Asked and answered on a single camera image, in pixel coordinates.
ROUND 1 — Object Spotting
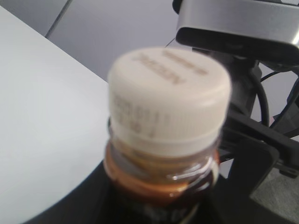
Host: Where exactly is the brown coffee bottle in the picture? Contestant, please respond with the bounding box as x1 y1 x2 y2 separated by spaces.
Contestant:
103 47 231 224

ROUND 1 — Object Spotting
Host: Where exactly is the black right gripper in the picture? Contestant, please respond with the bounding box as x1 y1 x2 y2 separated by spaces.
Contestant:
220 112 299 195

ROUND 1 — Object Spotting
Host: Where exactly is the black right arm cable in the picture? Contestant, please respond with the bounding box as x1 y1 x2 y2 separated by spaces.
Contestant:
256 72 299 131

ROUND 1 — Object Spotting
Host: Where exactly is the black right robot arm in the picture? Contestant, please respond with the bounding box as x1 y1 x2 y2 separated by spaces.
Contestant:
221 56 299 195

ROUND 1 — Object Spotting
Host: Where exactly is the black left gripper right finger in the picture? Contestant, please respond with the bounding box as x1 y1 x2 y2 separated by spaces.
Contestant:
206 175 228 224

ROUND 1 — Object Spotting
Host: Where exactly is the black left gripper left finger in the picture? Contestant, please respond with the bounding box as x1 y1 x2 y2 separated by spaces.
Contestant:
26 162 110 224

